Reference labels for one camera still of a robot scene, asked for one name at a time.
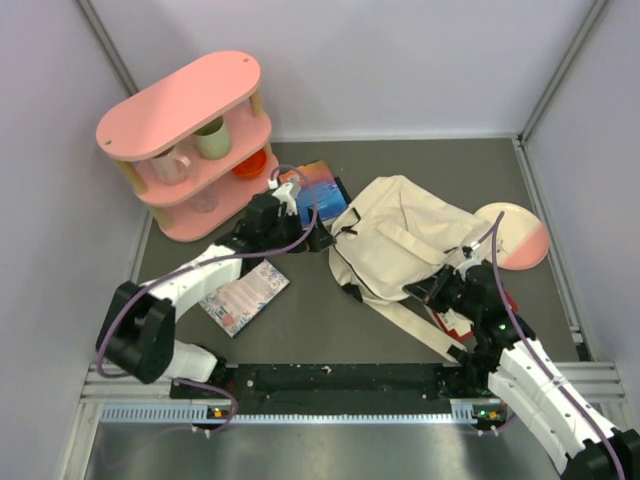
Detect pink cream plate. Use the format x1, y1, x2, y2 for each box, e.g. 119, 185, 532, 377
475, 202, 550, 271

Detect blue orange book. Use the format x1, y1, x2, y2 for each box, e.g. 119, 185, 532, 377
279, 159, 350, 228

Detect orange bowl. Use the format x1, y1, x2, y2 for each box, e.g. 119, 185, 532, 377
232, 149, 268, 180

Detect grey cable duct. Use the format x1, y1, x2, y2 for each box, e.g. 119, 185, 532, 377
99, 400, 479, 425

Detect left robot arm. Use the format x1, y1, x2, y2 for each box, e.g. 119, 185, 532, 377
96, 193, 333, 397

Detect green mug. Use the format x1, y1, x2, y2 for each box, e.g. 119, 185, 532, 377
193, 117, 232, 160

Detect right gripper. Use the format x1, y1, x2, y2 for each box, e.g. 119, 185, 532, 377
404, 263, 480, 321

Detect pink mug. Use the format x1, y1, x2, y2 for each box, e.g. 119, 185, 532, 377
149, 146, 192, 185

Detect floral cover book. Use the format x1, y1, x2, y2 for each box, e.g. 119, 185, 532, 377
200, 260, 290, 338

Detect pink three-tier shelf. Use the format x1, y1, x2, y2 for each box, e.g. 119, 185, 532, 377
96, 51, 278, 242

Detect red cream book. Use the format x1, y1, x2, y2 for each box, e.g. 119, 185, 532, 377
423, 294, 518, 344

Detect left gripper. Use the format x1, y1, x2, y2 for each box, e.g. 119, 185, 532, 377
262, 206, 335, 254

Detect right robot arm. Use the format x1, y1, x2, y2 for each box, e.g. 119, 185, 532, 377
403, 262, 639, 479

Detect clear glass cup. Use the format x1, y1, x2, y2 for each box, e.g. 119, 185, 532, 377
190, 185, 219, 214

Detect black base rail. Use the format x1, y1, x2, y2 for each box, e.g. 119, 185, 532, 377
169, 362, 481, 415

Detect cream canvas backpack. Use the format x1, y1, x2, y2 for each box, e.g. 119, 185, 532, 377
329, 175, 490, 362

